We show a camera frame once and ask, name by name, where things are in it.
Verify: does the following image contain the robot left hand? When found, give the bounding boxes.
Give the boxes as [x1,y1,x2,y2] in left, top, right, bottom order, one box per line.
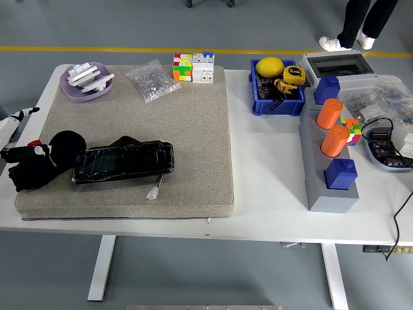
[0,107,53,162]

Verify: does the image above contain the black display panel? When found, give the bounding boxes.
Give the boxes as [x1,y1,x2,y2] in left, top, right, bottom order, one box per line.
[70,135,176,185]

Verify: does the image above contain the purple tray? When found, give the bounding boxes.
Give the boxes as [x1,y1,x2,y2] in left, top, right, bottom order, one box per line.
[59,61,114,103]

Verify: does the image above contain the stacked white plastic plates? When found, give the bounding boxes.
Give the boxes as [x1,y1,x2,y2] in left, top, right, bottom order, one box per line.
[66,63,99,88]

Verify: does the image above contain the clear bag of screws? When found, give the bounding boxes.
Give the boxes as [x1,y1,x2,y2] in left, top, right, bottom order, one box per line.
[124,58,181,104]

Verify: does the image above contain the grey-brown mat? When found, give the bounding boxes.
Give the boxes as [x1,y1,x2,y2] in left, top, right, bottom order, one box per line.
[14,64,236,222]

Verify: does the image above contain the white table leg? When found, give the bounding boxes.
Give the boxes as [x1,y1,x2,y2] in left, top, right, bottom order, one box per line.
[321,242,349,310]
[87,234,116,302]

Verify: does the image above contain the large multicoloured puzzle cube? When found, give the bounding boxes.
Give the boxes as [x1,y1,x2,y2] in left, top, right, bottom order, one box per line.
[172,53,194,81]

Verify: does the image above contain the white and blue block cube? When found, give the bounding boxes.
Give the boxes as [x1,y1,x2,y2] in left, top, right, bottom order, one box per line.
[192,50,216,85]

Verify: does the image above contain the yellow ball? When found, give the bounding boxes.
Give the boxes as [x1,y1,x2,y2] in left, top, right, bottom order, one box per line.
[256,56,285,78]

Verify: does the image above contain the blue plastic bin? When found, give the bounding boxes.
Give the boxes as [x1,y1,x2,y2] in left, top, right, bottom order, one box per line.
[248,58,307,117]

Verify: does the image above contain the yellow and black tool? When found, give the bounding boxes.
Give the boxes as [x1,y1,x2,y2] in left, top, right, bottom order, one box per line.
[273,78,297,96]

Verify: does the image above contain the yellow round tape measure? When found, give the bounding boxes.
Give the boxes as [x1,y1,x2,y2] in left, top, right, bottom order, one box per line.
[283,65,306,87]

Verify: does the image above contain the orange cylinder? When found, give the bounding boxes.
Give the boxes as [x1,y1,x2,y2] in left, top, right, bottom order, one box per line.
[316,98,344,130]
[320,125,349,158]

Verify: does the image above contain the blue square block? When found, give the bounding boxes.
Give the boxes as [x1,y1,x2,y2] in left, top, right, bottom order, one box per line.
[314,76,341,106]
[324,158,358,191]

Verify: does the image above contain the grey block holder base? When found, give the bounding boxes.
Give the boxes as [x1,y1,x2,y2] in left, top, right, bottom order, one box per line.
[298,87,360,214]

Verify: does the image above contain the small multicoloured puzzle cube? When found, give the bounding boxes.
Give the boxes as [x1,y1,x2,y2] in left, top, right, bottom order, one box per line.
[340,118,361,147]

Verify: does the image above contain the clear bag of small parts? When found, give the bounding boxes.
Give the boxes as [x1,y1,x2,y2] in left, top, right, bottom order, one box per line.
[338,90,388,121]
[374,76,413,127]

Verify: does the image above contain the person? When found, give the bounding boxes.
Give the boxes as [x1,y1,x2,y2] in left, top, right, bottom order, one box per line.
[318,0,399,52]

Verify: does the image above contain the blue-grey tray of electronics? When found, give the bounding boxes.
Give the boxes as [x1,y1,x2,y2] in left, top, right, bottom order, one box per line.
[364,127,413,173]

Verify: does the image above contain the black power strip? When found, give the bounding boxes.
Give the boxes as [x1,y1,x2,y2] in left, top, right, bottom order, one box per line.
[362,245,413,254]

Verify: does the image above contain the translucent white plastic box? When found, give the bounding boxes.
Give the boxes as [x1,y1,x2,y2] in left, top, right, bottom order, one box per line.
[390,124,413,159]

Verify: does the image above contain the white plastic bracket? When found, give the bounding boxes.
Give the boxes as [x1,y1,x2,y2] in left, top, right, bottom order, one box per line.
[80,73,116,94]

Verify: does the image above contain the white connector with red wire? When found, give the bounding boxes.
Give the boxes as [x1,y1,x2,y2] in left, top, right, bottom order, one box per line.
[145,174,166,200]

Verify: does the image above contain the grey electrical enclosure box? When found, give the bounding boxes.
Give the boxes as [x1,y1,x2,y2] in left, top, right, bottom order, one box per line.
[299,49,378,94]

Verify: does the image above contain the thin black cable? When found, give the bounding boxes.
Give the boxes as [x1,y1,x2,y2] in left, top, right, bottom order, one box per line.
[360,117,395,140]

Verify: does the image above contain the black power cord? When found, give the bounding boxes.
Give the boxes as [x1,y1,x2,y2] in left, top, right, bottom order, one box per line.
[385,190,413,262]

